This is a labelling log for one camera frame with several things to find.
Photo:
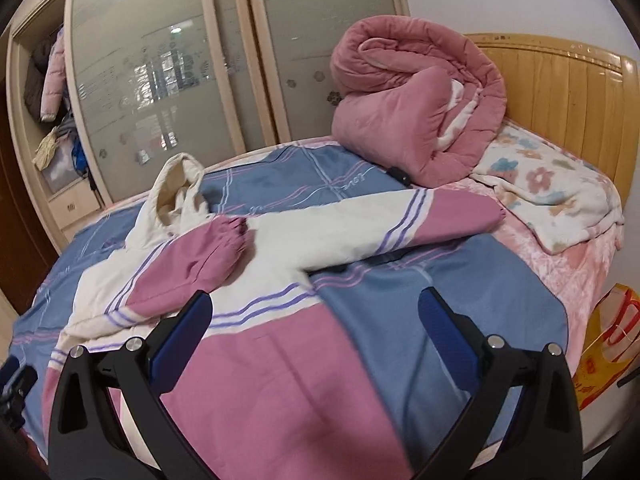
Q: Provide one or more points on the pink blanket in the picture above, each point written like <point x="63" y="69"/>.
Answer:
<point x="280" y="240"/>

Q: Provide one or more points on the rolled pink quilt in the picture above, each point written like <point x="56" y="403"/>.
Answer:
<point x="400" y="110"/>

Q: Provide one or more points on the frosted glass sliding door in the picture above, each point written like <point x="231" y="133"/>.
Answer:
<point x="150" y="85"/>
<point x="320" y="35"/>

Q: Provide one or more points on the cream wardrobe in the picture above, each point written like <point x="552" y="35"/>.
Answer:
<point x="35" y="20"/>

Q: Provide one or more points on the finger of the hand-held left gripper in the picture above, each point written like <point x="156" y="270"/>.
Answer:
<point x="15" y="390"/>

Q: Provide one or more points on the pink puffer jacket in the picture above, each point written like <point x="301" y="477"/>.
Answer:
<point x="52" y="80"/>

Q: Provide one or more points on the blue plaid bed cover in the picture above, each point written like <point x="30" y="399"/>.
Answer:
<point x="290" y="180"/>

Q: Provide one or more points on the pale yellow cloth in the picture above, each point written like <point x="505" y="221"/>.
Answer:
<point x="46" y="150"/>

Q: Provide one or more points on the clear plastic storage box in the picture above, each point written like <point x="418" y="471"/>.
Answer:
<point x="60" y="172"/>

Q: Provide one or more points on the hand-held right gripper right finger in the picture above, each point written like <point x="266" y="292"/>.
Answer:
<point x="447" y="340"/>

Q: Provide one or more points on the cream wardrobe drawer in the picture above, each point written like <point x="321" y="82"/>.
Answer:
<point x="75" y="210"/>

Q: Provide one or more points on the small black object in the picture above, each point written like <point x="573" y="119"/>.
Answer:
<point x="400" y="176"/>

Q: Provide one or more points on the dark hanging jacket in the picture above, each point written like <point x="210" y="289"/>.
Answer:
<point x="35" y="80"/>

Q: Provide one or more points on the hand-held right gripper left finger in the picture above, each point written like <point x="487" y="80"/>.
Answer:
<point x="182" y="340"/>

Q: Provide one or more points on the floral fleece blanket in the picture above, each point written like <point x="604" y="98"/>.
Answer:
<point x="545" y="185"/>

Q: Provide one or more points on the yellow shopping bag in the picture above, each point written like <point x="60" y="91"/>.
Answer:
<point x="607" y="345"/>

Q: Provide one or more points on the blue cloth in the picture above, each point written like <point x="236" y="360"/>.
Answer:
<point x="78" y="155"/>

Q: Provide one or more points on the brown wooden door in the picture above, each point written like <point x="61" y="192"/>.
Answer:
<point x="20" y="220"/>

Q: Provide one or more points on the wooden bed headboard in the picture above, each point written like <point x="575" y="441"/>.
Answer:
<point x="565" y="90"/>

